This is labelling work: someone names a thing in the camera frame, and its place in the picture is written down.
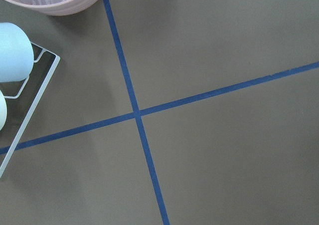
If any light blue cup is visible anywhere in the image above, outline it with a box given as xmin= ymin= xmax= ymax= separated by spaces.
xmin=0 ymin=22 xmax=34 ymax=82

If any light green cup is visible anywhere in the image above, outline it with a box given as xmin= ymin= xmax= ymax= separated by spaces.
xmin=0 ymin=91 xmax=7 ymax=130

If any white wire cup rack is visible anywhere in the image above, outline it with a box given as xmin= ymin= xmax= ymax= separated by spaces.
xmin=0 ymin=42 xmax=60 ymax=177

